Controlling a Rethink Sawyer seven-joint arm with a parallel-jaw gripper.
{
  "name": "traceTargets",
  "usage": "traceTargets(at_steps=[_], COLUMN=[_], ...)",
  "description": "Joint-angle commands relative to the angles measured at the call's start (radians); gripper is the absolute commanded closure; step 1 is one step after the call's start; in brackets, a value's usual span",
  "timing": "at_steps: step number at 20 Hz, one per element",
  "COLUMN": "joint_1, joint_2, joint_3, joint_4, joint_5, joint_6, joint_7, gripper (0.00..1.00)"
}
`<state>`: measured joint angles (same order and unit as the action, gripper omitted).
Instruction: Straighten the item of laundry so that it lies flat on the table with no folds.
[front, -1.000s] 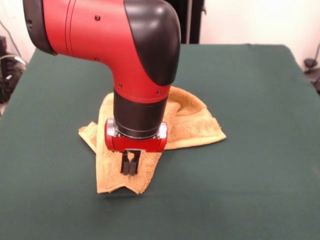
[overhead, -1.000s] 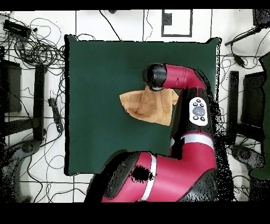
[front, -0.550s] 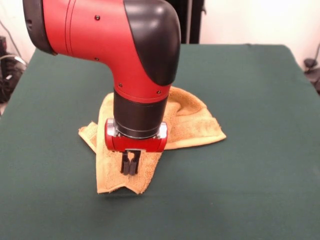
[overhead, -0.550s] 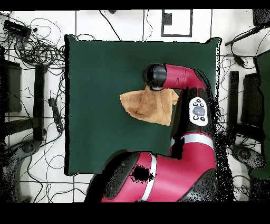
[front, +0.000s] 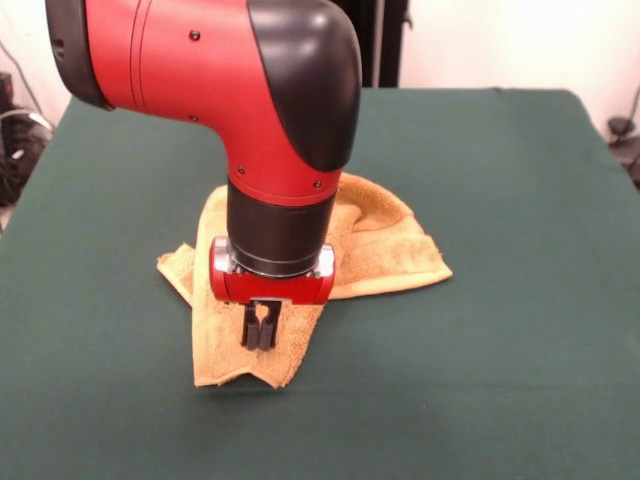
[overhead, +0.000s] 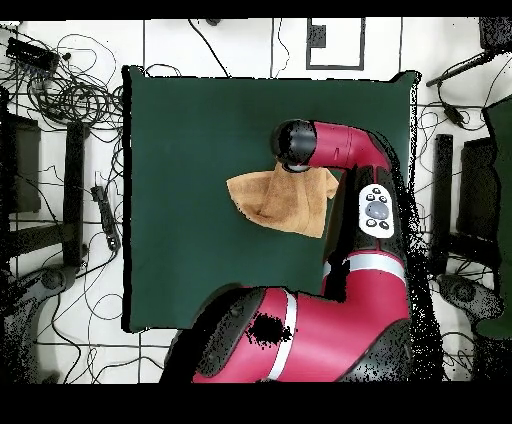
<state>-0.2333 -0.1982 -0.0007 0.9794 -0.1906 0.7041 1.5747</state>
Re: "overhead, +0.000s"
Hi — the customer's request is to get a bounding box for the yellow terry towel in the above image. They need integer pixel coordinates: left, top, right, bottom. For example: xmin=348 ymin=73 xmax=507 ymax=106
xmin=225 ymin=161 xmax=340 ymax=240

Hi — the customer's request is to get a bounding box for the black flat box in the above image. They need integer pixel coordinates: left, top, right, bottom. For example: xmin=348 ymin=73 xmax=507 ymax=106
xmin=456 ymin=134 xmax=501 ymax=241
xmin=0 ymin=112 xmax=42 ymax=214

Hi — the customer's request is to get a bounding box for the dark green table cloth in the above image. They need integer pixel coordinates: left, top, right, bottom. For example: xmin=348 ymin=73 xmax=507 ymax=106
xmin=121 ymin=64 xmax=421 ymax=335

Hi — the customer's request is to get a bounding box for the black power strip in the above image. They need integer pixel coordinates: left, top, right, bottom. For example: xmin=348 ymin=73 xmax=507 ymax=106
xmin=90 ymin=184 xmax=122 ymax=252

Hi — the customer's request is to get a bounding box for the black stand bar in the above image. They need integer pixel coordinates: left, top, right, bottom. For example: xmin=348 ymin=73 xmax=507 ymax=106
xmin=432 ymin=133 xmax=454 ymax=275
xmin=62 ymin=121 xmax=90 ymax=268

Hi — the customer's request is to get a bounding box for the dark grey square plate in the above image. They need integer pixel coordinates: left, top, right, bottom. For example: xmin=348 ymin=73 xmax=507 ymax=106
xmin=306 ymin=24 xmax=328 ymax=49

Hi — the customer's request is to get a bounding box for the black power adapter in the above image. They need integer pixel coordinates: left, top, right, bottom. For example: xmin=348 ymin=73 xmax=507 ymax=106
xmin=442 ymin=102 xmax=466 ymax=129

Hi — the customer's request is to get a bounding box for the black boom pole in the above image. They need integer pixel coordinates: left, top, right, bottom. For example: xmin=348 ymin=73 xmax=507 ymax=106
xmin=424 ymin=49 xmax=499 ymax=88

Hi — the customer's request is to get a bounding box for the dark green hanging cloth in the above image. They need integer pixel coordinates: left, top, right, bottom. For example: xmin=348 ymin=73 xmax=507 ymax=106
xmin=474 ymin=95 xmax=512 ymax=340

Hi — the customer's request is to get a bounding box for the black network box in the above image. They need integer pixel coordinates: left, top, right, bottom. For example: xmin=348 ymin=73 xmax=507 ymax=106
xmin=5 ymin=36 xmax=61 ymax=74

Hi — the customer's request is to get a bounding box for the black speckled box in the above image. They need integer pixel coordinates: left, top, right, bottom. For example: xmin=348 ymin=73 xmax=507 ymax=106
xmin=478 ymin=16 xmax=512 ymax=52

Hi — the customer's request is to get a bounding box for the black floor cable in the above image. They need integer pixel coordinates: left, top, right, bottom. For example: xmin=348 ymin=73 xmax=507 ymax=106
xmin=187 ymin=18 xmax=232 ymax=78

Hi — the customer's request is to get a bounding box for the grey floor tape frame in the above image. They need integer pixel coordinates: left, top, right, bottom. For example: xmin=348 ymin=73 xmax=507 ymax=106
xmin=306 ymin=16 xmax=366 ymax=72

